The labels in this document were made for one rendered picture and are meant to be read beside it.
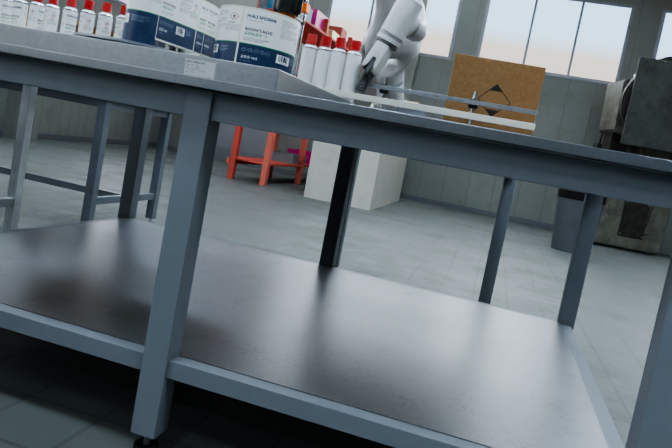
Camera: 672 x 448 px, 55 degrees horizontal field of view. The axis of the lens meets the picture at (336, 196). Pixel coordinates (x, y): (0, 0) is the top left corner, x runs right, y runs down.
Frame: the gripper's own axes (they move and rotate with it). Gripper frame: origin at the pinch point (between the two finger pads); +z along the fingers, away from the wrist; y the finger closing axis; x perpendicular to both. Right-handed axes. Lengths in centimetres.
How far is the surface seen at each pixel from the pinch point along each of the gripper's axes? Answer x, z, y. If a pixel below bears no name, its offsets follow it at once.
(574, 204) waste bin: 138, -8, -551
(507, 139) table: 50, -4, 85
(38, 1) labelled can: -123, 33, 1
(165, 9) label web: -39, 8, 58
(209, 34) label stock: -37, 9, 37
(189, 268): 7, 53, 79
